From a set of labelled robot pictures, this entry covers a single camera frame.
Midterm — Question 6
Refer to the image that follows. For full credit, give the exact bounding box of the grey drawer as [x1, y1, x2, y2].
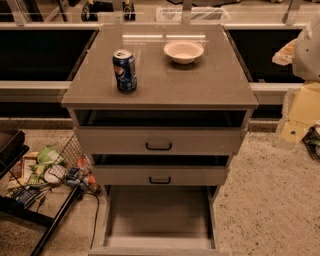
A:
[88, 185, 229, 256]
[93, 154, 229, 186]
[75, 110, 247, 155]

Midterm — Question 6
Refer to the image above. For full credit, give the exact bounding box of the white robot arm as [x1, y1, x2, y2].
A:
[272, 12, 320, 82]

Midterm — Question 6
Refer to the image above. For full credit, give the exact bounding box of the grey drawer cabinet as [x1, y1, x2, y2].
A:
[60, 23, 259, 214]

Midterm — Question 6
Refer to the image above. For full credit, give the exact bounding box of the blue Pepsi can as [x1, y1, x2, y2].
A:
[112, 49, 137, 93]

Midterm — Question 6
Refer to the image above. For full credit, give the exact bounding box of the white paper bowl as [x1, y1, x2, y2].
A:
[164, 40, 204, 65]

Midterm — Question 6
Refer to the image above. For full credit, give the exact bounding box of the green snack bag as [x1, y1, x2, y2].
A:
[37, 147, 64, 165]

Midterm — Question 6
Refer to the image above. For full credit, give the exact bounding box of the white mesh tray background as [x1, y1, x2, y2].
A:
[155, 7, 231, 22]

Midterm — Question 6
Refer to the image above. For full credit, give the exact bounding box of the blue snack packet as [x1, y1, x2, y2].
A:
[13, 188, 40, 209]

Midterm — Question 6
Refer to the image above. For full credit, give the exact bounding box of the black wire basket left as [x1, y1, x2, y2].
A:
[45, 135, 101, 194]

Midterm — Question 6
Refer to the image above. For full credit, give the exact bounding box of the black wire basket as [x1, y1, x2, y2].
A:
[45, 135, 101, 194]
[302, 127, 320, 161]

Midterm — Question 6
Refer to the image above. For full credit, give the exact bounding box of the black power cable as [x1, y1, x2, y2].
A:
[81, 191, 101, 249]

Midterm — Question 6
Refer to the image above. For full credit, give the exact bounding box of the black wire basket right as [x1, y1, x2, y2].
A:
[302, 127, 320, 161]

